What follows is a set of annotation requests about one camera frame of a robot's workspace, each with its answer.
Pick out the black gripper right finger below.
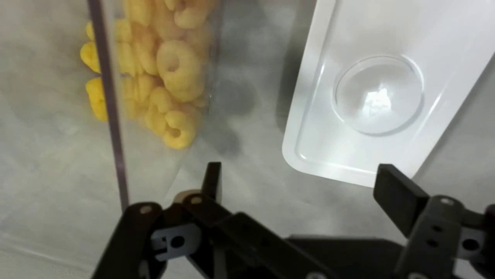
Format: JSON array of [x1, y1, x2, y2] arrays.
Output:
[[373, 165, 495, 279]]

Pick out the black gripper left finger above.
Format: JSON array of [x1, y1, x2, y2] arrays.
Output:
[[92, 163, 332, 279]]

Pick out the white rectangular container lid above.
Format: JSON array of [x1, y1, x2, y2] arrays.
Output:
[[282, 0, 495, 188]]

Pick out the clear plastic food container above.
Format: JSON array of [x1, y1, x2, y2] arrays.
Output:
[[81, 0, 225, 207]]

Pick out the yellow cereal rings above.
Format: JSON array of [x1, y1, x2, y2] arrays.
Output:
[[79, 0, 219, 152]]

